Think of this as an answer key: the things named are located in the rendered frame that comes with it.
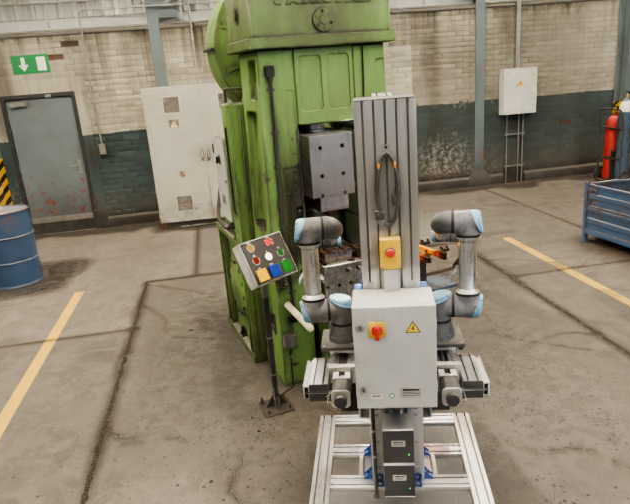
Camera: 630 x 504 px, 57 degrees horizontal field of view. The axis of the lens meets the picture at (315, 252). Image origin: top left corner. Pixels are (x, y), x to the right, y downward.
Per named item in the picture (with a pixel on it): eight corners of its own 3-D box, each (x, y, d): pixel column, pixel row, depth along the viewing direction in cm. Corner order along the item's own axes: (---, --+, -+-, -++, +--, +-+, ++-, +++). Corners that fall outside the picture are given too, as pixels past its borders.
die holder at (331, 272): (377, 317, 410) (375, 257, 397) (328, 329, 398) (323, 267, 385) (345, 292, 460) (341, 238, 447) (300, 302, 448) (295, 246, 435)
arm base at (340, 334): (357, 343, 296) (356, 325, 293) (328, 344, 297) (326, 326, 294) (358, 330, 310) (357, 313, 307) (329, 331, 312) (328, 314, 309)
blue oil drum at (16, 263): (37, 286, 680) (20, 212, 654) (-17, 293, 672) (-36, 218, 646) (49, 270, 736) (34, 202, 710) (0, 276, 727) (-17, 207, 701)
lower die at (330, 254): (352, 258, 398) (351, 246, 395) (325, 263, 391) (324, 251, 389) (328, 243, 435) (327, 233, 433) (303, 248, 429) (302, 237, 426)
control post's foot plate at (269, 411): (296, 410, 390) (295, 398, 387) (265, 419, 383) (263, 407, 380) (286, 395, 409) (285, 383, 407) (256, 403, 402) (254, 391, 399)
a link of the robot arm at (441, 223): (427, 231, 280) (431, 246, 328) (451, 231, 278) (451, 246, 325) (427, 207, 282) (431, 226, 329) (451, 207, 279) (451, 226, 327)
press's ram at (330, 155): (366, 190, 389) (363, 130, 377) (313, 199, 376) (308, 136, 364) (341, 182, 426) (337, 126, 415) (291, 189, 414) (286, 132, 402)
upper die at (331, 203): (349, 207, 387) (348, 193, 384) (321, 212, 381) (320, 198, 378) (325, 197, 425) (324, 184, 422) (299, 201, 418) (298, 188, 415)
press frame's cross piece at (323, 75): (356, 119, 388) (352, 44, 374) (298, 125, 375) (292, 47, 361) (330, 116, 428) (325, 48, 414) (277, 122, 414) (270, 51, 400)
